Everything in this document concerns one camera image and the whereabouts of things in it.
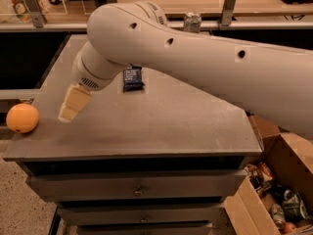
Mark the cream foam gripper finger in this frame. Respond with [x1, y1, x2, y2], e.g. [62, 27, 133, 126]
[58, 84, 92, 122]

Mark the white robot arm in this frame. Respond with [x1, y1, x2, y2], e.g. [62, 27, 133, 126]
[59, 2, 313, 139]

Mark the orange fruit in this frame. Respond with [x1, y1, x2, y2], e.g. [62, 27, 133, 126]
[6, 103, 39, 133]

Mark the dark blue snack bar wrapper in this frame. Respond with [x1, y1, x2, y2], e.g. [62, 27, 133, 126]
[123, 67, 145, 91]

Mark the grey drawer cabinet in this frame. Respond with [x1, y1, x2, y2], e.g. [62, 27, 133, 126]
[5, 35, 261, 235]

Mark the grey drawer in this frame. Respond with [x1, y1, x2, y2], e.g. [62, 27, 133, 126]
[59, 203, 224, 226]
[27, 170, 246, 202]

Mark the colourful packet behind glass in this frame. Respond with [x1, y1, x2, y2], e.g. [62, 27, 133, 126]
[0, 0, 46, 24]

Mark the white green soda can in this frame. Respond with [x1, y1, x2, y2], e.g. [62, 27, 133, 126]
[183, 12, 201, 33]

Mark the top grey drawer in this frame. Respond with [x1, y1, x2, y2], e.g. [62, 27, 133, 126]
[27, 170, 246, 202]

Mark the red snack packet in box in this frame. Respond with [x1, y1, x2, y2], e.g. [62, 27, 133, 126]
[257, 162, 275, 181]

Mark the cardboard box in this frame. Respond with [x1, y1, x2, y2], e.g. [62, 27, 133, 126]
[224, 116, 313, 235]

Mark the silver can in box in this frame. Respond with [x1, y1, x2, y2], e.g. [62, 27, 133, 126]
[270, 204, 286, 230]

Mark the green can in box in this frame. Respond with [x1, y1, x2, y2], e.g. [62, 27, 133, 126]
[282, 189, 307, 221]

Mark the red apple in box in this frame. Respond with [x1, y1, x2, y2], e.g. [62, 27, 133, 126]
[282, 222, 296, 234]

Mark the left metal bracket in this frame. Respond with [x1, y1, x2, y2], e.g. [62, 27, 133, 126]
[24, 0, 46, 28]

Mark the right metal bracket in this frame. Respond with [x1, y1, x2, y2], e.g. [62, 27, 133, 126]
[219, 0, 236, 26]

